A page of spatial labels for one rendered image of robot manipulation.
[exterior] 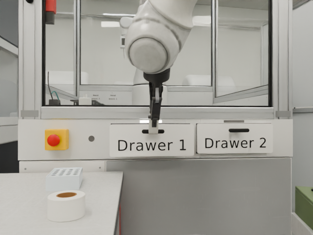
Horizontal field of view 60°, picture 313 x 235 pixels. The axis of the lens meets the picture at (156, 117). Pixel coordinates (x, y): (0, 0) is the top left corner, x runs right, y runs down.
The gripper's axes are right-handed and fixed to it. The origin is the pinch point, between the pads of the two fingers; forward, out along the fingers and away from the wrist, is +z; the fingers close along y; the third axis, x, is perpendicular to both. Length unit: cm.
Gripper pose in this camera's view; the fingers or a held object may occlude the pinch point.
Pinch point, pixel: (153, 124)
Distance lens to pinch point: 86.5
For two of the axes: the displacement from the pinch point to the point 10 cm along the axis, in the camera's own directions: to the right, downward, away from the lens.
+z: -0.5, 8.2, 5.7
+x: -10.0, 0.0, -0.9
